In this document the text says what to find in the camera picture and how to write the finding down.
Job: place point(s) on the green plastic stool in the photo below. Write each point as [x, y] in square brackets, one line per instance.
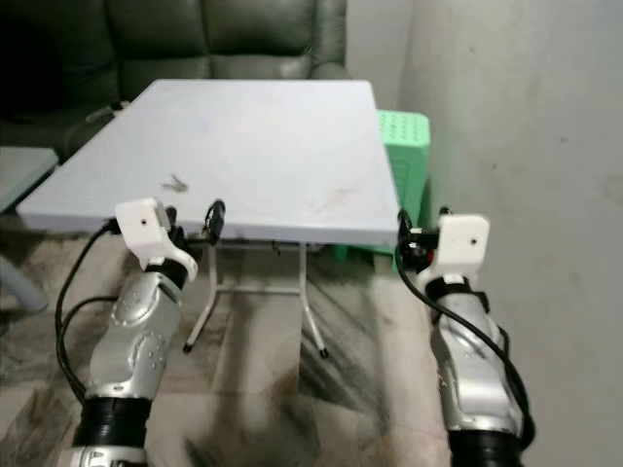
[407, 146]

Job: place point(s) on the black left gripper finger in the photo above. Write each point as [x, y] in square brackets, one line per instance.
[214, 221]

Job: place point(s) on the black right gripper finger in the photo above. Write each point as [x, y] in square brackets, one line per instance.
[443, 212]
[403, 226]

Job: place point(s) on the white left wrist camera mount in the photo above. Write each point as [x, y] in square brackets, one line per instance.
[141, 224]

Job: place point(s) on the white folding table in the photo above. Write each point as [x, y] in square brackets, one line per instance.
[253, 146]

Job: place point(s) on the dark green leather sofa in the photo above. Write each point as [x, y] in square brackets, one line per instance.
[175, 39]

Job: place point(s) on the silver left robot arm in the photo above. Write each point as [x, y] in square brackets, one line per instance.
[131, 331]

